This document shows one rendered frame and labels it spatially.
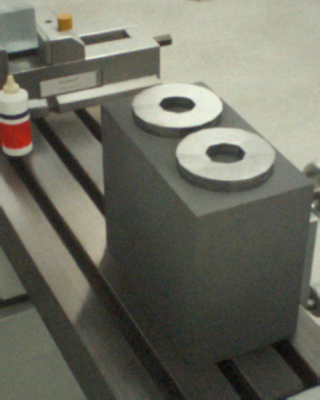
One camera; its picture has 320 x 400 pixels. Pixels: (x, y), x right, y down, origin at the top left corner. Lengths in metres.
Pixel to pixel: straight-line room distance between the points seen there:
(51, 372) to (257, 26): 2.65
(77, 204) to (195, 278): 0.33
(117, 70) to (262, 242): 0.56
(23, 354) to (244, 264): 0.59
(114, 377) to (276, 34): 2.99
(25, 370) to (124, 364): 0.50
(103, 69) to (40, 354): 0.43
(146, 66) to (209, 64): 2.17
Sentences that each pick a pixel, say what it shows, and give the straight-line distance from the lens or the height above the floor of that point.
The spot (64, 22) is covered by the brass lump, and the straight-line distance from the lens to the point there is 1.25.
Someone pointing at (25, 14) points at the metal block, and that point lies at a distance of 1.24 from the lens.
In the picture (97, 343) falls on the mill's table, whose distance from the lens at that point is 0.89.
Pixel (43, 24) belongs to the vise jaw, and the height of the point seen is 1.03.
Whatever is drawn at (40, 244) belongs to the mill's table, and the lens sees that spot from 1.02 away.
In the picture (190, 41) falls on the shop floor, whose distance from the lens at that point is 3.66.
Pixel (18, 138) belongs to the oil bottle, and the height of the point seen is 0.95.
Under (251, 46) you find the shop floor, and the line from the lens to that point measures 3.64.
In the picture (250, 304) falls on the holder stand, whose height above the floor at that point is 0.98.
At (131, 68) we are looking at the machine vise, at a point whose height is 0.96.
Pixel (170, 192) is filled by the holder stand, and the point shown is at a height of 1.10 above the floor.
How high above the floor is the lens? 1.54
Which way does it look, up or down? 35 degrees down
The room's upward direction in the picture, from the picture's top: straight up
